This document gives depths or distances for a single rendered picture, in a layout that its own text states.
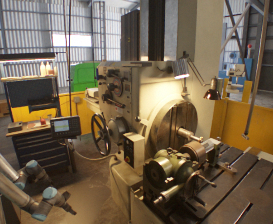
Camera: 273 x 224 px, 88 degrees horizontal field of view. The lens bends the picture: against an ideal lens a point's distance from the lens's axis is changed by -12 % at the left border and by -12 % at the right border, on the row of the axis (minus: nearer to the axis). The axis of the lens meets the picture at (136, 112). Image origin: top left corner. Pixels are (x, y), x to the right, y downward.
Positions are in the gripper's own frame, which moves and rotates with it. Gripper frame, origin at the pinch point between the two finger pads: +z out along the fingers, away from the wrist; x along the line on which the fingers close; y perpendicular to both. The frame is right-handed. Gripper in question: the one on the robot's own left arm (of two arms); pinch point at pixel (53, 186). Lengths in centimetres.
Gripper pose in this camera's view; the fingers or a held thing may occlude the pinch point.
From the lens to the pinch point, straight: 180.7
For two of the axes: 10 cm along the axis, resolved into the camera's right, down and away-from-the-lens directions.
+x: -6.1, -1.3, 7.8
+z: 3.8, 8.2, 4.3
